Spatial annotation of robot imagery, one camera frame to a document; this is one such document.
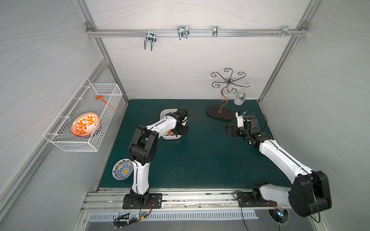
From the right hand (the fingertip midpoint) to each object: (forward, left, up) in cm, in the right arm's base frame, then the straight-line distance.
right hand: (233, 125), depth 86 cm
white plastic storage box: (+16, +47, -9) cm, 51 cm away
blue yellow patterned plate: (-25, +66, -13) cm, 71 cm away
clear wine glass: (+20, -6, +6) cm, 22 cm away
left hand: (0, +30, -11) cm, 32 cm away
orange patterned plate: (-16, +73, +20) cm, 78 cm away
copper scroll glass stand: (+23, +8, -14) cm, 28 cm away
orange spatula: (+4, +76, +18) cm, 78 cm away
